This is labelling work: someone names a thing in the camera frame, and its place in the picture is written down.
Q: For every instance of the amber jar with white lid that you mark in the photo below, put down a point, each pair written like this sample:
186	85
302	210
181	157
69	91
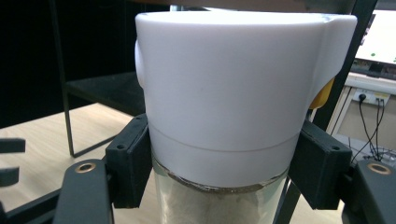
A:
321	95

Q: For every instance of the white wall socket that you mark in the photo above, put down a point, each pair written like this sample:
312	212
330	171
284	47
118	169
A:
370	96

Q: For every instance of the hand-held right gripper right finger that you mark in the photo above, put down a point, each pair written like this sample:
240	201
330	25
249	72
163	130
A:
323	168

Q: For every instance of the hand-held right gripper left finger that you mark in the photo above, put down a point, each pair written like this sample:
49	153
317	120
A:
130	161

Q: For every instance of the clear jar with white flip lid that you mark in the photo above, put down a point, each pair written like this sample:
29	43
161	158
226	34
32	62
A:
233	93

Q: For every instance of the black two-tier metal rack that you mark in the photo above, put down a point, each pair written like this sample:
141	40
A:
102	87

